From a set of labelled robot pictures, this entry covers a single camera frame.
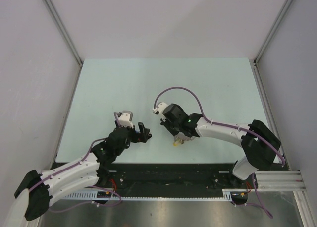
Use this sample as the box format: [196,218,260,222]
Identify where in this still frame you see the metal disc keyring holder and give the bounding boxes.
[173,135,195,145]

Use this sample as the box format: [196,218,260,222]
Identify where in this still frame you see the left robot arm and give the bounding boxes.
[14,122,152,221]

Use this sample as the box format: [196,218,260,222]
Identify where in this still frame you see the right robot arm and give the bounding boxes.
[154,103,281,188]

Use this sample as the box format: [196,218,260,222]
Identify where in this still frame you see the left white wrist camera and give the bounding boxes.
[115,111,133,128]

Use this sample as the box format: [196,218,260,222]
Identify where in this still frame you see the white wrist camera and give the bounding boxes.
[115,111,133,128]
[153,102,168,120]

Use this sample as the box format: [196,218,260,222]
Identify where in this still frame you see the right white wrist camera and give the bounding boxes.
[153,102,168,120]

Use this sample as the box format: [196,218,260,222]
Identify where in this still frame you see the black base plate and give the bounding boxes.
[100,163,252,198]

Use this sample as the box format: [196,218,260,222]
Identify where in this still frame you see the white cable duct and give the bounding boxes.
[62,189,232,202]

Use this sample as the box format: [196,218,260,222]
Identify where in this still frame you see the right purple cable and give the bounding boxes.
[153,87,285,218]

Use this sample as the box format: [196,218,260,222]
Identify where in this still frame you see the left aluminium frame post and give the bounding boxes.
[42,0,83,67]

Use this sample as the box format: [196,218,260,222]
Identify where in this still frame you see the aluminium frame post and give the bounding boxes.
[42,0,83,67]
[253,0,294,65]

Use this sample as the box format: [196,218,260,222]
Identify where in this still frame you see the right aluminium frame post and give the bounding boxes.
[253,0,294,65]

